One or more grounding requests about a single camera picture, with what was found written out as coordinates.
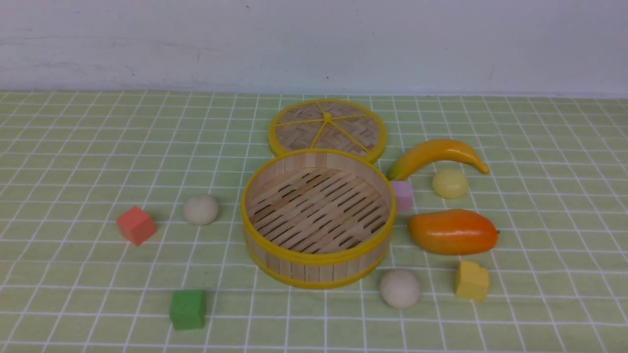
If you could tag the orange toy mango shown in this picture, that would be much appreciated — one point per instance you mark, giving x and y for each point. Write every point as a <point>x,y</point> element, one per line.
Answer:
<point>453,232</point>

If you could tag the yellow foam block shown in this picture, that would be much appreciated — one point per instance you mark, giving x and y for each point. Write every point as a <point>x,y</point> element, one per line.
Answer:
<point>472,281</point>

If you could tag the green checkered tablecloth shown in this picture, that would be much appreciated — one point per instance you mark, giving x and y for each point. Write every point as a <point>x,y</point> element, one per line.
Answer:
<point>72,162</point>

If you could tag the pink foam cube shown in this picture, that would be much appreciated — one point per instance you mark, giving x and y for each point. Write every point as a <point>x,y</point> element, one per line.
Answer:
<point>404,197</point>

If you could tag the white bun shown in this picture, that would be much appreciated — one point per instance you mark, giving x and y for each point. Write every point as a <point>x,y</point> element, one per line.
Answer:
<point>400,289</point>
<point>201,209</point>

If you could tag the woven bamboo steamer lid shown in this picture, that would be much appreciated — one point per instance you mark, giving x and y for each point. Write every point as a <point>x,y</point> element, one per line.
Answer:
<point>328,124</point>

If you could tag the pale yellow bun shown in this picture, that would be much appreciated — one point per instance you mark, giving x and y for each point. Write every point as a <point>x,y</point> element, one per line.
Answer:
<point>450,184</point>

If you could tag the white bun front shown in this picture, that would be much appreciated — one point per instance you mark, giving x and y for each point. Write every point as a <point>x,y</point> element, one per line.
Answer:
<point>400,289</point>

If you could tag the bamboo steamer tray yellow rim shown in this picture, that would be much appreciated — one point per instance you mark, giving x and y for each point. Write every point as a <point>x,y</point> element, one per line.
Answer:
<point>318,219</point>

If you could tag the yellow toy banana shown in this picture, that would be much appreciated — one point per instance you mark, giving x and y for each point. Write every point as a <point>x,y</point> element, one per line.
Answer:
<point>432,151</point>

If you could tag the green foam cube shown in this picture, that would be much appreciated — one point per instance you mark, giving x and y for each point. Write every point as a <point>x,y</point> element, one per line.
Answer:
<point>188,310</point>

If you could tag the red foam cube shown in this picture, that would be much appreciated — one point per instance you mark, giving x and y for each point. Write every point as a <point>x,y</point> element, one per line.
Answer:
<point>136,225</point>

